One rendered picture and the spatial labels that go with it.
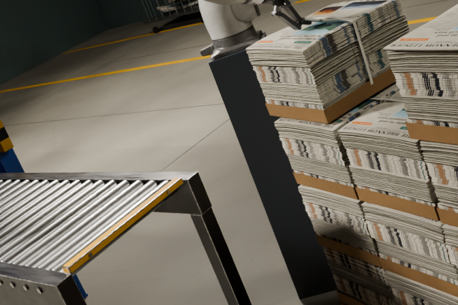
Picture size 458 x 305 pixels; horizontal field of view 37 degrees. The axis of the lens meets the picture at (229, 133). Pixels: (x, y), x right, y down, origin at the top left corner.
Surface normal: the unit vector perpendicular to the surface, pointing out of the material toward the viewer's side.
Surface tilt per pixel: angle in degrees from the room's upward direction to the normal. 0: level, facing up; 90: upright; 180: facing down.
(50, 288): 90
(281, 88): 91
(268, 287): 0
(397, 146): 90
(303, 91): 91
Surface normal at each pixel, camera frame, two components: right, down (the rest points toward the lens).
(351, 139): -0.79, 0.45
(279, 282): -0.34, -0.89
